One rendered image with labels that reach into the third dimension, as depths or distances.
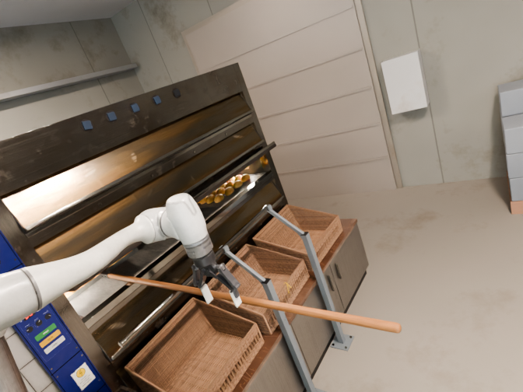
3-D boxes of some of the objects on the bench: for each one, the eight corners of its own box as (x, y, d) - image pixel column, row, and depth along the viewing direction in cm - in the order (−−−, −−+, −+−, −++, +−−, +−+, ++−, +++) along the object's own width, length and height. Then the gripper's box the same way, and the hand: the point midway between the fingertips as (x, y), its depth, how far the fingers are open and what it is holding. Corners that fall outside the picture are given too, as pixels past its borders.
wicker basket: (145, 404, 189) (121, 368, 180) (208, 327, 230) (192, 295, 221) (205, 435, 159) (180, 393, 150) (266, 341, 200) (250, 305, 191)
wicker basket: (262, 267, 276) (250, 238, 267) (295, 229, 316) (286, 203, 307) (314, 272, 245) (303, 239, 236) (344, 230, 285) (335, 201, 276)
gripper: (169, 258, 120) (193, 306, 127) (222, 259, 105) (246, 314, 112) (184, 246, 125) (205, 293, 132) (236, 246, 111) (257, 299, 118)
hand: (222, 300), depth 122 cm, fingers open, 13 cm apart
